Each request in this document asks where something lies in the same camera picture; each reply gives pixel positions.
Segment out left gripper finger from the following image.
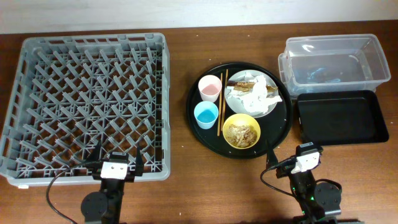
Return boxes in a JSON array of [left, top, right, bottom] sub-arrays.
[[134, 146, 144, 177], [84, 141, 101, 168]]

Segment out food scraps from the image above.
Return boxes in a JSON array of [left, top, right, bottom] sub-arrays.
[[224, 124, 257, 149]]

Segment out yellow bowl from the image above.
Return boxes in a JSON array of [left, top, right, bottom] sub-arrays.
[[223, 113, 261, 150]]

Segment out white napkin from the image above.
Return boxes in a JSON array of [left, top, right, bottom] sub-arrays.
[[226, 72, 283, 114]]

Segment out grey round plate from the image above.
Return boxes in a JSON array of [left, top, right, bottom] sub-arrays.
[[224, 69, 279, 118]]

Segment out gold snack wrapper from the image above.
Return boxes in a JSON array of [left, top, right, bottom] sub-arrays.
[[226, 81, 278, 98]]

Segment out blue cup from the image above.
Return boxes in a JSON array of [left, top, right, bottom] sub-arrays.
[[193, 101, 219, 129]]

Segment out wooden chopstick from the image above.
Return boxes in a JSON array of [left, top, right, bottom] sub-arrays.
[[220, 69, 229, 132], [217, 73, 223, 137]]

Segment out pink cup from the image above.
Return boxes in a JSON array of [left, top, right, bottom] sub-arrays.
[[198, 75, 222, 103]]

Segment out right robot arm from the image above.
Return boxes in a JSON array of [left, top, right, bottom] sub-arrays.
[[260, 142, 343, 223]]

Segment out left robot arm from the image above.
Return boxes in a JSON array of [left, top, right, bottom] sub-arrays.
[[81, 142, 144, 223]]

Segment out grey dishwasher rack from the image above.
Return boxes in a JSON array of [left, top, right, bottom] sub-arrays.
[[1, 32, 171, 189]]

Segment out black rectangular tray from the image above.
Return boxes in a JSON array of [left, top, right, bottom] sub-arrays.
[[297, 90, 389, 146]]

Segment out round black tray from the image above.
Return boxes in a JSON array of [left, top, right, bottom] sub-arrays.
[[186, 62, 293, 159]]

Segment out clear plastic bin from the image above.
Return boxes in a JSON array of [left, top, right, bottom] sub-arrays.
[[278, 34, 391, 99]]

